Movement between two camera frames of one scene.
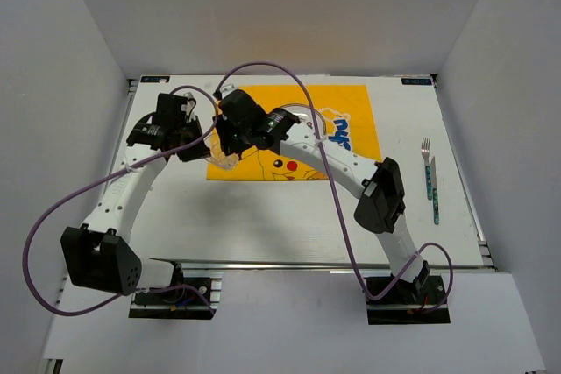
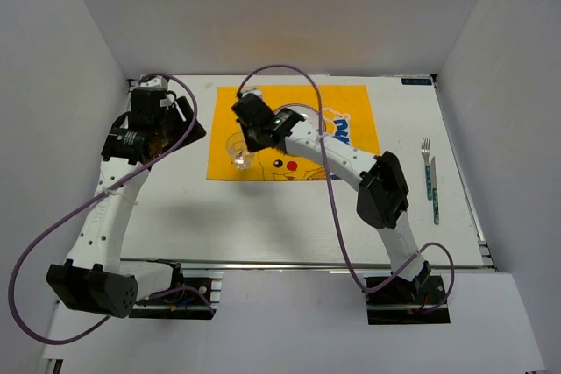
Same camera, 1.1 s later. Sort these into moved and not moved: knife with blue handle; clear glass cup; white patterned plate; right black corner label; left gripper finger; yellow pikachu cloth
Moved: clear glass cup; left gripper finger
Not moved: yellow pikachu cloth; right black corner label; knife with blue handle; white patterned plate
